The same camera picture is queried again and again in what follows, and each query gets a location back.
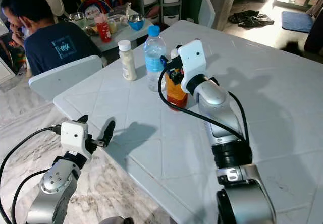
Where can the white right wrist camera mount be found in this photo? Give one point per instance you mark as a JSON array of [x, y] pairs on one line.
[[193, 57]]

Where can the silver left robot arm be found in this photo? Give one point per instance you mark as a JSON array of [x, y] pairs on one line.
[[53, 183]]

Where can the pale blue chair back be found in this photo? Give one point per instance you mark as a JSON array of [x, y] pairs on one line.
[[207, 13]]

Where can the white drawer storage unit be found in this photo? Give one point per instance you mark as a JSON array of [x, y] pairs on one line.
[[169, 2]]

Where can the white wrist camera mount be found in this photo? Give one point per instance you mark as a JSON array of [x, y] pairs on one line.
[[193, 57], [73, 137]]

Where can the cream drink bottle white cap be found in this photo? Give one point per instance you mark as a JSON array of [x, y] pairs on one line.
[[127, 62]]

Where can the orange juice bottle white cap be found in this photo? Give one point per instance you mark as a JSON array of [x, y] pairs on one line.
[[176, 95]]

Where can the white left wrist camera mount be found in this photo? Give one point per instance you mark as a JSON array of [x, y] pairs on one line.
[[73, 137]]

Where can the clear water bottle blue cap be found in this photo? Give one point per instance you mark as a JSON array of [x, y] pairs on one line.
[[154, 57]]

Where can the pale blue side table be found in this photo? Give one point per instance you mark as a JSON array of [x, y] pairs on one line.
[[121, 35]]

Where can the blue bowl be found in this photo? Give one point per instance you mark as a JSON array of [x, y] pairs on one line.
[[136, 23]]

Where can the red sauce bottle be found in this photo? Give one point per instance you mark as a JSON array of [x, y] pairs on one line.
[[104, 31]]

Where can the blue floor mat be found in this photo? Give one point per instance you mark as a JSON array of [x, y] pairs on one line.
[[297, 22]]

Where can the person in navy t-shirt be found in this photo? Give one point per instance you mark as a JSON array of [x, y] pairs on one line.
[[55, 42]]

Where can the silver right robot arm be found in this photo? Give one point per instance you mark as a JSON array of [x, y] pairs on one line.
[[224, 118]]

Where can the white plastic chair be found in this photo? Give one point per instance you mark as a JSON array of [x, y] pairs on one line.
[[65, 77]]

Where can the clear glass bowl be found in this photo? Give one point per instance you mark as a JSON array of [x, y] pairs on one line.
[[78, 19]]

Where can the colourful doll toy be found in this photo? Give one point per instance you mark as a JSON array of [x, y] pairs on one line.
[[93, 8]]

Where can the dark crumpled cloth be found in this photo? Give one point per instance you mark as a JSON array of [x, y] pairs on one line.
[[252, 19]]

